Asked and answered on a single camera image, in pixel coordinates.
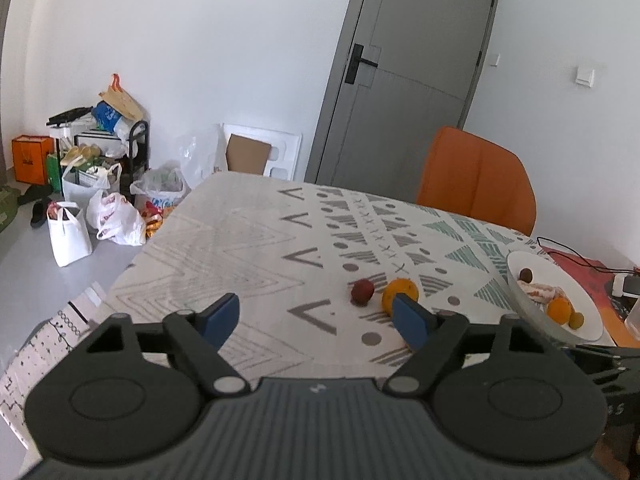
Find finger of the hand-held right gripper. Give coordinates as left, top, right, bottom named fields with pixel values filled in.
left=590, top=366, right=640, bottom=388
left=567, top=342, right=640, bottom=367

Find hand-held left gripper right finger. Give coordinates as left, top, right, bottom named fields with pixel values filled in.
left=382, top=292, right=566, bottom=401

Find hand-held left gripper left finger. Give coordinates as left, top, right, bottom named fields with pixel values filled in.
left=70, top=292, right=251, bottom=401

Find medium orange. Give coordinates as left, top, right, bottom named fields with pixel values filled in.
left=381, top=278, right=420, bottom=317

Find white bowl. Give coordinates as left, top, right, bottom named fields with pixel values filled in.
left=506, top=251, right=606, bottom=348

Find red round fruit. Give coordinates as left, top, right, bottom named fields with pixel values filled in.
left=350, top=280, right=375, bottom=307

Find large orange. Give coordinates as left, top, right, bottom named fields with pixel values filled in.
left=546, top=297, right=573, bottom=325

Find clear plastic cup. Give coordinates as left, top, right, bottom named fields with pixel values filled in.
left=625, top=296, right=640, bottom=337

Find red table mat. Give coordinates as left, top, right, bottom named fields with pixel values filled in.
left=542, top=246, right=640, bottom=347

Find patterned tablecloth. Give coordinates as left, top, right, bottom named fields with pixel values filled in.
left=0, top=172, right=616, bottom=461

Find red snack packet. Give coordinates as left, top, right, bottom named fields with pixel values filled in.
left=141, top=206, right=167, bottom=242

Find white red-print plastic bag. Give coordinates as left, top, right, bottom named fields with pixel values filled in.
left=86, top=191, right=147, bottom=246

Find clear filled plastic bag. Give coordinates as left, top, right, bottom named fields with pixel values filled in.
left=130, top=166, right=192, bottom=211

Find orange chair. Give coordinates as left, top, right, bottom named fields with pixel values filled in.
left=416, top=126, right=537, bottom=237

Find clear empty plastic bag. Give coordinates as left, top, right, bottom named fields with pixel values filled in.
left=175, top=132, right=227, bottom=187

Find brown cardboard piece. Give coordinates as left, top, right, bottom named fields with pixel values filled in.
left=226, top=134, right=272, bottom=176

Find white tote bag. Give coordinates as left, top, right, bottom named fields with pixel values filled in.
left=47, top=201, right=94, bottom=267

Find white foam board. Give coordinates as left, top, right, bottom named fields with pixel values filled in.
left=220, top=123, right=303, bottom=182

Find black shelf rack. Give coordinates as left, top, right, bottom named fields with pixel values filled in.
left=56, top=120, right=150, bottom=192

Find white bag with contents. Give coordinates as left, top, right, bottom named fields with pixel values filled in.
left=61, top=162, right=123, bottom=204

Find black slipper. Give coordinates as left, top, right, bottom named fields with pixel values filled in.
left=30, top=200, right=54, bottom=228
left=17, top=184, right=54, bottom=207

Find grey door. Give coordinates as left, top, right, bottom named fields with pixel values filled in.
left=305, top=0, right=503, bottom=206

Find yellow slippers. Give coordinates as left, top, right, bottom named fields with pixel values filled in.
left=60, top=144, right=104, bottom=164

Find green box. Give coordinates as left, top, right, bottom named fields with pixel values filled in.
left=46, top=152, right=64, bottom=187

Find blue packet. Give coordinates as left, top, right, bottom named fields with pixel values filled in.
left=92, top=102, right=124, bottom=133

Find green floor mat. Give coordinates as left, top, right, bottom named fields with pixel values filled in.
left=0, top=185, right=22, bottom=234

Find brown paper bag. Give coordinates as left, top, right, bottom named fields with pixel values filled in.
left=98, top=74, right=144, bottom=122

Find orange box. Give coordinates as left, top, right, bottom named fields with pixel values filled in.
left=11, top=135, right=55, bottom=184

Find black flat item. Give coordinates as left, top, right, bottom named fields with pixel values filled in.
left=47, top=107, right=94, bottom=127

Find black cable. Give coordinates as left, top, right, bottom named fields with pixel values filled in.
left=536, top=236, right=640, bottom=277

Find black door handle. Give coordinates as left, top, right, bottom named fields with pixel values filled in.
left=345, top=43, right=379, bottom=85

